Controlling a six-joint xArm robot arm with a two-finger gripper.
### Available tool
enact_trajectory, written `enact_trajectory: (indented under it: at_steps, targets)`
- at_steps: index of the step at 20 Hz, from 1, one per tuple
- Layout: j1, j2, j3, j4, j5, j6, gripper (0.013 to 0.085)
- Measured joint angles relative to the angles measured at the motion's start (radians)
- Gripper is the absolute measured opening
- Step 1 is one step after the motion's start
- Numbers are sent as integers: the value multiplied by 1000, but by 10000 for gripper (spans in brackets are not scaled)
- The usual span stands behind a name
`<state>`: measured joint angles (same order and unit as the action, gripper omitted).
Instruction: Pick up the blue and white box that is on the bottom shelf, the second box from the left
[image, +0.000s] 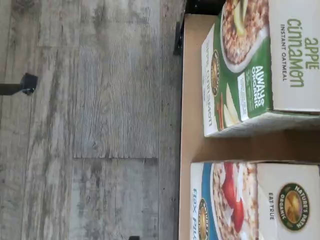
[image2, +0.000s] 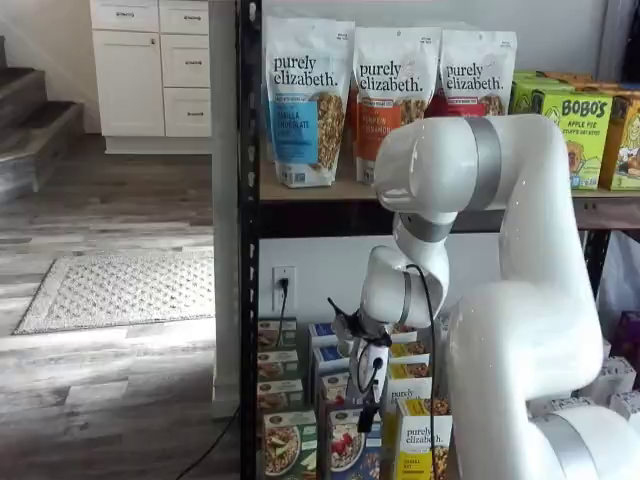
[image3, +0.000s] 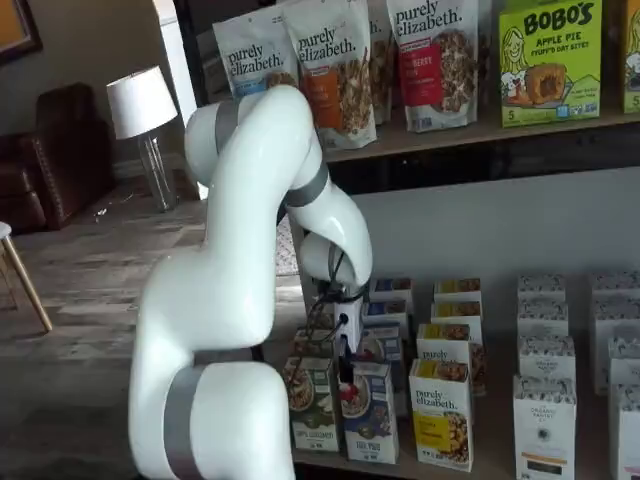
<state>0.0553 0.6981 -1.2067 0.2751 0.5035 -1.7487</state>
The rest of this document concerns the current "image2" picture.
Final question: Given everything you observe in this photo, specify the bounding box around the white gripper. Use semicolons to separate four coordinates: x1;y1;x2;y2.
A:
350;342;387;434

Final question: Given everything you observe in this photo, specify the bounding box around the blue and white cereal box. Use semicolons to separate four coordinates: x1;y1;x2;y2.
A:
307;322;352;347
312;343;359;375
319;372;362;409
324;407;384;480

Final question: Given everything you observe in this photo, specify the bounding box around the green and white cereal box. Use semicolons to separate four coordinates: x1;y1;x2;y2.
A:
258;349;300;382
258;317;299;352
258;378;305;414
262;409;320;480

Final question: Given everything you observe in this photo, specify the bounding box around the black metal shelf rack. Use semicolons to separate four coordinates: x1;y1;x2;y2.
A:
233;0;640;480

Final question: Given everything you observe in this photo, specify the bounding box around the wooden shelf board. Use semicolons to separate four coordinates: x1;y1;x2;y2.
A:
259;172;640;202

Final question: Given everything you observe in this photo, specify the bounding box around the green Bobo's apple pie box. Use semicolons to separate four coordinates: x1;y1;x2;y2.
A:
542;91;614;191

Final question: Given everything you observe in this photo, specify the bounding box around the white patterned carton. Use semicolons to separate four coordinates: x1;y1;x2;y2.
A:
594;355;639;396
610;389;640;424

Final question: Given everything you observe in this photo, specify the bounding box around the grey patterned floor rug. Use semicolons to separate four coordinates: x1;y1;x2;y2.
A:
12;252;216;336

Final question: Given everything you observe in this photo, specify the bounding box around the purple package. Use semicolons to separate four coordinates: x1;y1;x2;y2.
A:
617;310;640;359

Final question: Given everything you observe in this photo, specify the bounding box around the white plastic bag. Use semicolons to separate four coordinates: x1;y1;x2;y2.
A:
597;232;640;321

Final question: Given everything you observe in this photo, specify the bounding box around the blue label granola bag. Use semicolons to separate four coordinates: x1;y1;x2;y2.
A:
264;17;356;190

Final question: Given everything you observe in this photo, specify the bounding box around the red label granola bag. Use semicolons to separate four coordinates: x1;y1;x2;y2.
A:
423;90;444;122
439;29;517;120

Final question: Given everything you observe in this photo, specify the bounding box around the orange label granola bag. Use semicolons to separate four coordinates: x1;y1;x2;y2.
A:
353;27;442;185

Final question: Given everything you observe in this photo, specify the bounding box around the white cabinet drawer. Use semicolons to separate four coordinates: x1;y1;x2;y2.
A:
159;0;210;35
163;88;212;139
91;0;160;31
160;34;211;89

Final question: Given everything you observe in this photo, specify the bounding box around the white kitchen cabinet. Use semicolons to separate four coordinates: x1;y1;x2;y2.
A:
89;0;214;156

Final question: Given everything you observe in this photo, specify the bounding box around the white cabinet door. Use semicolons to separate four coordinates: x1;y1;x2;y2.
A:
92;30;161;137

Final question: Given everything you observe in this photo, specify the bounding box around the grey wooden staircase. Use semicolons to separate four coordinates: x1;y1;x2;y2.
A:
0;34;85;204

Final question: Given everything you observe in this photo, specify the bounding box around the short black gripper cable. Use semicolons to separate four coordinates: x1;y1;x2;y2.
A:
355;339;392;397

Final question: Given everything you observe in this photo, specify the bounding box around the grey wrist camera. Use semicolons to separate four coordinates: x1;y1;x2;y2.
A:
327;298;362;342

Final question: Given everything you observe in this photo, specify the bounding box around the long black camera cable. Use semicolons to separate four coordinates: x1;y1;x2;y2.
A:
405;263;444;414

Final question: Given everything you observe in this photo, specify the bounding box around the black power cord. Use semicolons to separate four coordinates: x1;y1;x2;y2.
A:
174;277;292;480

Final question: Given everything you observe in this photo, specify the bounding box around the white wall outlet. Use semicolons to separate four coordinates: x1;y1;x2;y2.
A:
272;266;296;312

